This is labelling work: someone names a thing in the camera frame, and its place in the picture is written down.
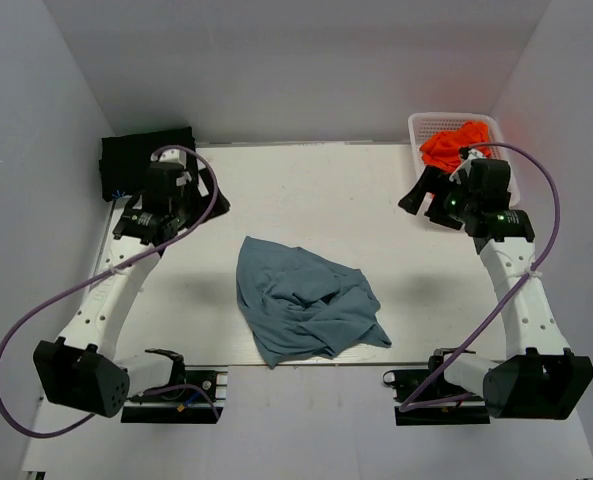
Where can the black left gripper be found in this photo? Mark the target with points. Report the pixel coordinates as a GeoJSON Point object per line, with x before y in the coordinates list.
{"type": "Point", "coordinates": [205, 201]}

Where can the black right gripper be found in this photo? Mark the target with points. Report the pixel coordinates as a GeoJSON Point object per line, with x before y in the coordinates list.
{"type": "Point", "coordinates": [428, 182]}

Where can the teal blue t-shirt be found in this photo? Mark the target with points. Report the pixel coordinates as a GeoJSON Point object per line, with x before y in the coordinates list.
{"type": "Point", "coordinates": [300, 305]}

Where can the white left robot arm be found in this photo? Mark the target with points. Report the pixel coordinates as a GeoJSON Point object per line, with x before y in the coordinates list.
{"type": "Point", "coordinates": [79, 369]}

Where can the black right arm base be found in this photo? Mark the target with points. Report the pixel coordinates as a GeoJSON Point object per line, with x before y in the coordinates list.
{"type": "Point", "coordinates": [403, 382]}

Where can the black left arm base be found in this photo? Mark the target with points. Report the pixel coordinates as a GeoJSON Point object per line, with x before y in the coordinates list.
{"type": "Point", "coordinates": [164, 390]}

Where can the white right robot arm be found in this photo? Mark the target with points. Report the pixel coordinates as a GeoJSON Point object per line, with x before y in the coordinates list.
{"type": "Point", "coordinates": [517, 361]}

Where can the crumpled orange t-shirt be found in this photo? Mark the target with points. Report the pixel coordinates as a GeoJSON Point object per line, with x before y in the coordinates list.
{"type": "Point", "coordinates": [442, 149]}

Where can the white plastic mesh basket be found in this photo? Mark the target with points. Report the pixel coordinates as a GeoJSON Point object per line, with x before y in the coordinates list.
{"type": "Point", "coordinates": [422, 126]}

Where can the folded black t-shirt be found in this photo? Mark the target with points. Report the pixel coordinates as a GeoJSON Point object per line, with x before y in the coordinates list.
{"type": "Point", "coordinates": [125, 159]}

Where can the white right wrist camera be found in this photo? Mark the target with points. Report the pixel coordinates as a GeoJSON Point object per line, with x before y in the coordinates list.
{"type": "Point", "coordinates": [467, 155]}

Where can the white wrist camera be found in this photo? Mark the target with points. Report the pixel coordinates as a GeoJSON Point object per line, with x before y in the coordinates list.
{"type": "Point", "coordinates": [467, 155]}
{"type": "Point", "coordinates": [175, 156]}

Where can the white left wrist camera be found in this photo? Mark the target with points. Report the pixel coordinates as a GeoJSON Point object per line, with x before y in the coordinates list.
{"type": "Point", "coordinates": [175, 156]}

